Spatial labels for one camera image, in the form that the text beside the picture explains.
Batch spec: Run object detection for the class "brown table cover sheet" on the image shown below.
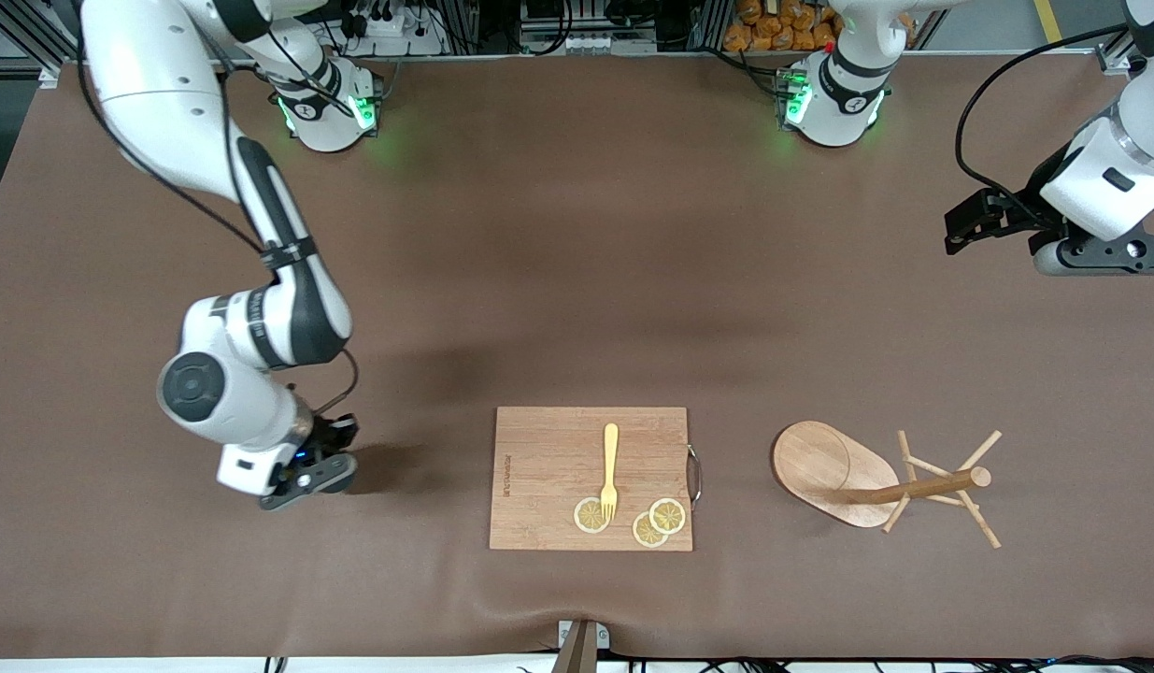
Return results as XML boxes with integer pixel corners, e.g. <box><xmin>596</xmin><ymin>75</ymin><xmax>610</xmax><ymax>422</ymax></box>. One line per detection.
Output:
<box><xmin>0</xmin><ymin>51</ymin><xmax>1154</xmax><ymax>660</ymax></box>

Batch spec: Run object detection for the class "wooden mug tree rack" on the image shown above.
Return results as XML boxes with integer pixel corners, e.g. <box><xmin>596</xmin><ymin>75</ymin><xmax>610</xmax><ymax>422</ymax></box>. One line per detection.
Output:
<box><xmin>771</xmin><ymin>420</ymin><xmax>1004</xmax><ymax>551</ymax></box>

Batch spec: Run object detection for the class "camera mount post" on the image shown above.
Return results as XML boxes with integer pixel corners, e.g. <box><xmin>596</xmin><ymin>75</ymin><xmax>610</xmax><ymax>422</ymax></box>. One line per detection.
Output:
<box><xmin>550</xmin><ymin>619</ymin><xmax>611</xmax><ymax>673</ymax></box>

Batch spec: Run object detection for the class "yellow plastic fork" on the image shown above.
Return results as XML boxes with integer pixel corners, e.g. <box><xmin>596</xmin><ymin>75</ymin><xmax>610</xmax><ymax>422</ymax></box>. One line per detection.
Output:
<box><xmin>600</xmin><ymin>423</ymin><xmax>620</xmax><ymax>523</ymax></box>

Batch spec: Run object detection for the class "orange snack bag pile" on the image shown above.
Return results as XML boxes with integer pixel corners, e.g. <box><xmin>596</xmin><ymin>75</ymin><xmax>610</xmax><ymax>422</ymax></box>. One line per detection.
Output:
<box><xmin>723</xmin><ymin>0</ymin><xmax>914</xmax><ymax>54</ymax></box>

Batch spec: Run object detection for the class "white power strip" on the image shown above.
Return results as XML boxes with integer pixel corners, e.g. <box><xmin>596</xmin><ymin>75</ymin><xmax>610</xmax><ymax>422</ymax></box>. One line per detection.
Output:
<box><xmin>338</xmin><ymin>0</ymin><xmax>447</xmax><ymax>57</ymax></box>

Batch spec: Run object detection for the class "wooden cutting board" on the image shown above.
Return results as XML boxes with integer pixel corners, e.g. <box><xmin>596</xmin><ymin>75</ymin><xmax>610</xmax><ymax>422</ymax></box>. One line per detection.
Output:
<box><xmin>489</xmin><ymin>406</ymin><xmax>704</xmax><ymax>552</ymax></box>

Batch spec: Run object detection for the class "aluminium frame profile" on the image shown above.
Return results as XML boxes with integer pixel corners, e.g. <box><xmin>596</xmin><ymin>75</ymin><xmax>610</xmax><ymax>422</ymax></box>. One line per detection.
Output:
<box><xmin>1095</xmin><ymin>0</ymin><xmax>1154</xmax><ymax>76</ymax></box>
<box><xmin>0</xmin><ymin>0</ymin><xmax>92</xmax><ymax>76</ymax></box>

